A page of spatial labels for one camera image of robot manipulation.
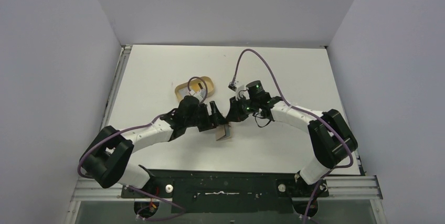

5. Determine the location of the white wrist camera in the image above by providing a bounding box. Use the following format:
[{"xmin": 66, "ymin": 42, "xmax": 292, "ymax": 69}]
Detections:
[
  {"xmin": 189, "ymin": 90, "xmax": 205, "ymax": 101},
  {"xmin": 228, "ymin": 81, "xmax": 247, "ymax": 101}
]

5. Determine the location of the gold card in tray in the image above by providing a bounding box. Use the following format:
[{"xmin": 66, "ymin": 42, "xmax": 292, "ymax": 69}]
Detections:
[{"xmin": 196, "ymin": 82, "xmax": 208, "ymax": 96}]

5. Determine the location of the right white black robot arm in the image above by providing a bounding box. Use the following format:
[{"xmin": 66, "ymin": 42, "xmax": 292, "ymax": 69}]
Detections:
[{"xmin": 226, "ymin": 80, "xmax": 358, "ymax": 196}]

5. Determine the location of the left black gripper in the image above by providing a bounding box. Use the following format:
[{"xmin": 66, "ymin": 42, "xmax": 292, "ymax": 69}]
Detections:
[{"xmin": 185, "ymin": 102, "xmax": 228, "ymax": 132}]

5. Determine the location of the beige card holder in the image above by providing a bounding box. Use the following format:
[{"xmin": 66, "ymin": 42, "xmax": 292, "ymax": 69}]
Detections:
[{"xmin": 215, "ymin": 124, "xmax": 232, "ymax": 141}]

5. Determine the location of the oval beige tray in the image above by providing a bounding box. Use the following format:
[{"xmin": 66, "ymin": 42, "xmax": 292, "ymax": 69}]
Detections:
[{"xmin": 174, "ymin": 76, "xmax": 215, "ymax": 102}]

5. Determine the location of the aluminium frame rail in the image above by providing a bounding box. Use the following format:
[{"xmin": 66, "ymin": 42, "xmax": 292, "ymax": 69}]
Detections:
[{"xmin": 100, "ymin": 45, "xmax": 133, "ymax": 129}]

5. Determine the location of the black wire loop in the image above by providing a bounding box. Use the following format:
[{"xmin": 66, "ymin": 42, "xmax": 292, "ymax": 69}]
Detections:
[{"xmin": 253, "ymin": 109, "xmax": 273, "ymax": 129}]

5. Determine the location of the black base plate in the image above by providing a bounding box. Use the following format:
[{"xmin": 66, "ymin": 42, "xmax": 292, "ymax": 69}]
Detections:
[{"xmin": 143, "ymin": 169, "xmax": 329, "ymax": 214}]

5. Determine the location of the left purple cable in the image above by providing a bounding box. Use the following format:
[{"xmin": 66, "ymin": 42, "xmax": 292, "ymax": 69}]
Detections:
[{"xmin": 77, "ymin": 77, "xmax": 208, "ymax": 178}]

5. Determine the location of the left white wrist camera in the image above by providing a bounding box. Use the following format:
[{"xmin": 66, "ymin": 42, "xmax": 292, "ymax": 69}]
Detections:
[{"xmin": 189, "ymin": 90, "xmax": 205, "ymax": 101}]

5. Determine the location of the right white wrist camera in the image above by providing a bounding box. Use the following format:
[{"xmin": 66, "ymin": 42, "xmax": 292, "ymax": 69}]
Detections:
[{"xmin": 228, "ymin": 81, "xmax": 247, "ymax": 101}]

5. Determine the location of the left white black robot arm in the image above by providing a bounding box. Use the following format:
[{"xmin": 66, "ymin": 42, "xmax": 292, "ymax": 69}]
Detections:
[{"xmin": 77, "ymin": 95, "xmax": 228, "ymax": 197}]

